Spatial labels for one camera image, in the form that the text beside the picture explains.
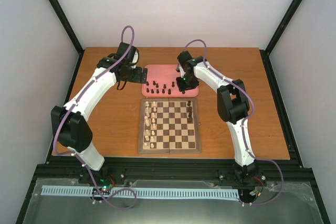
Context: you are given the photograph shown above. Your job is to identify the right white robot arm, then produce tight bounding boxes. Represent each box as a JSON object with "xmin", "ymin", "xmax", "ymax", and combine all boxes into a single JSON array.
[{"xmin": 176, "ymin": 51, "xmax": 257, "ymax": 185}]

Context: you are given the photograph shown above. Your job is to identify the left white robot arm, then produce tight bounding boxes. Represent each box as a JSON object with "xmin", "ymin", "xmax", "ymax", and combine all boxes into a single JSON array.
[{"xmin": 51, "ymin": 51, "xmax": 147, "ymax": 184}]

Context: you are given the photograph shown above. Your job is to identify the wooden chess board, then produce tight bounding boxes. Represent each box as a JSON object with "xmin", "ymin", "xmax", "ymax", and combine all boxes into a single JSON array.
[{"xmin": 138, "ymin": 98, "xmax": 202, "ymax": 154}]

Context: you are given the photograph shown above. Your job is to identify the pink plastic tray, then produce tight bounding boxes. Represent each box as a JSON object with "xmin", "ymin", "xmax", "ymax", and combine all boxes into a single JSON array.
[{"xmin": 141, "ymin": 64, "xmax": 198, "ymax": 98}]

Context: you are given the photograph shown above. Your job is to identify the transparent acrylic sheet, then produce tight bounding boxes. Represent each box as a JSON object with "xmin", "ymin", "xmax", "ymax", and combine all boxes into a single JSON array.
[{"xmin": 18, "ymin": 179, "xmax": 323, "ymax": 223}]

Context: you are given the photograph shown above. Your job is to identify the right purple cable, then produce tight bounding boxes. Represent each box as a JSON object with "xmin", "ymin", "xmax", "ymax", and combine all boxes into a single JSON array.
[{"xmin": 181, "ymin": 39, "xmax": 285, "ymax": 207}]

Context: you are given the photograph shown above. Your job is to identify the purple cable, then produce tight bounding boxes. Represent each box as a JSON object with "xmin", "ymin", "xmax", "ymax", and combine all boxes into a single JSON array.
[
  {"xmin": 52, "ymin": 25, "xmax": 138, "ymax": 211},
  {"xmin": 181, "ymin": 39, "xmax": 285, "ymax": 207}
]

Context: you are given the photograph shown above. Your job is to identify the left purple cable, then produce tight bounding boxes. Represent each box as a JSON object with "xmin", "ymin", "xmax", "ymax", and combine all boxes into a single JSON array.
[{"xmin": 52, "ymin": 25, "xmax": 138, "ymax": 211}]

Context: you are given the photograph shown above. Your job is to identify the black aluminium frame base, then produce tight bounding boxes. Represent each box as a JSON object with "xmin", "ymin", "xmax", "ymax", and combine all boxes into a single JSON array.
[{"xmin": 30, "ymin": 157, "xmax": 317, "ymax": 193}]

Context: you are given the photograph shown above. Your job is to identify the light blue cable duct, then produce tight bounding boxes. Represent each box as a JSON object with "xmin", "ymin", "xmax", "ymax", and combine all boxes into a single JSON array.
[{"xmin": 40, "ymin": 185, "xmax": 239, "ymax": 201}]

